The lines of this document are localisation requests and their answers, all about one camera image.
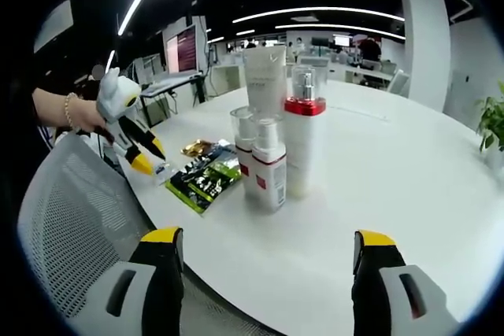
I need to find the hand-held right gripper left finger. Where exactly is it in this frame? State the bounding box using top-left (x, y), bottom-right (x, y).
top-left (65, 227), bottom-right (186, 336)

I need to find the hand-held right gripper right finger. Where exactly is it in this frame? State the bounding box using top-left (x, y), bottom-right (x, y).
top-left (350, 228), bottom-right (461, 336)

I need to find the green sachet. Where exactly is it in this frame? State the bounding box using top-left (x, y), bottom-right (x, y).
top-left (165, 158), bottom-right (243, 216)

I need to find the small white skincare bottle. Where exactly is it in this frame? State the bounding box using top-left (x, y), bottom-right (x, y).
top-left (250, 114), bottom-right (288, 214)
top-left (228, 106), bottom-right (259, 202)

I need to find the white skincare tube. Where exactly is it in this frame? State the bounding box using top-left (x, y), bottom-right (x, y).
top-left (243, 45), bottom-right (288, 117)

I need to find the red-collared white skincare bottle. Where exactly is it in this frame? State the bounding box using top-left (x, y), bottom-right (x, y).
top-left (283, 65), bottom-right (328, 200)

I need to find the person's left hand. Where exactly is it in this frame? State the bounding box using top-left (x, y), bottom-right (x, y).
top-left (74, 101), bottom-right (118, 145)

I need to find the gold sachet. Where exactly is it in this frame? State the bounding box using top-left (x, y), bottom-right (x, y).
top-left (180, 138), bottom-right (217, 157)

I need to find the large display screen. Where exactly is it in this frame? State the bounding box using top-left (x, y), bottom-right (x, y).
top-left (164, 24), bottom-right (198, 76)

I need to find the white mesh office chair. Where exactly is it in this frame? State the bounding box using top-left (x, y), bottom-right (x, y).
top-left (17, 132), bottom-right (159, 319)

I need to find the ceiling vent panel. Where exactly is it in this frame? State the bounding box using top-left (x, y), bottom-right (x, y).
top-left (32, 0), bottom-right (76, 54)

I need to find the white swivel chair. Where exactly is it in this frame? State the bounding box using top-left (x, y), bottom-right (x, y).
top-left (387, 68), bottom-right (407, 95)

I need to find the green potted plant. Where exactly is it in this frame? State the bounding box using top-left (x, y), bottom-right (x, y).
top-left (475, 79), bottom-right (504, 168)

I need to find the beaded bracelet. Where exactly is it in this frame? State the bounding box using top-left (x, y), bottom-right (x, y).
top-left (63, 91), bottom-right (80, 130)

